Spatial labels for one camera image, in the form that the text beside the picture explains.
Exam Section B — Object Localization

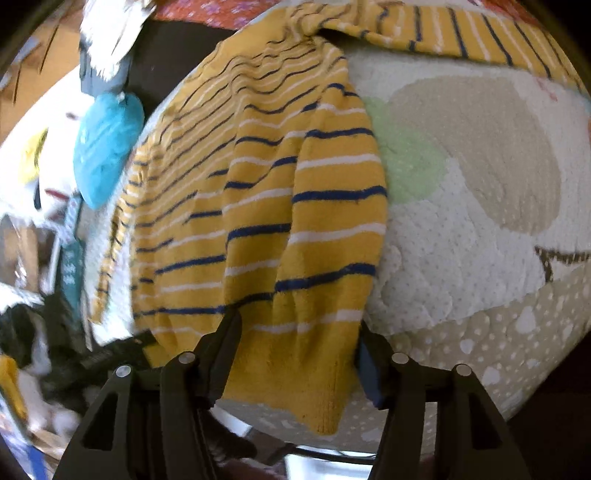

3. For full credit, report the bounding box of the yellow striped sweater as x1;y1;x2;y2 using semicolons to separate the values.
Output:
88;0;585;437

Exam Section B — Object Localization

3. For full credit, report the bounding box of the white heart print blanket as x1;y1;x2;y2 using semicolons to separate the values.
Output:
88;0;591;453

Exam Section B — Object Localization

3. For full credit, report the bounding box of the cardboard box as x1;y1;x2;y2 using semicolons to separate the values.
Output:
0;11;85;109

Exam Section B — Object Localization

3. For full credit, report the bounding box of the red floral cloth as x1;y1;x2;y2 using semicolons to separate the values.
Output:
152;0;298;23

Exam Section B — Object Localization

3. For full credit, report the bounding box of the blue cloth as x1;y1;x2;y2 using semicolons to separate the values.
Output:
73;91;147;211

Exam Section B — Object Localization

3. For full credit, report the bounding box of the white crumpled cloth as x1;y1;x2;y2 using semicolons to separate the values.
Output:
78;0;157;80

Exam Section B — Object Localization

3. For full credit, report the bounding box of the white printed bag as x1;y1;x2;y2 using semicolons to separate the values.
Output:
0;69;93;224

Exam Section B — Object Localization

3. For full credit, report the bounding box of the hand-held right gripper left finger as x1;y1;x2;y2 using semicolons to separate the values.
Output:
53;312;243;480

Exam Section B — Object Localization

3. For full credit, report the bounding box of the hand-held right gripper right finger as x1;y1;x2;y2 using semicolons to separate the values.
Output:
353;321;533;480

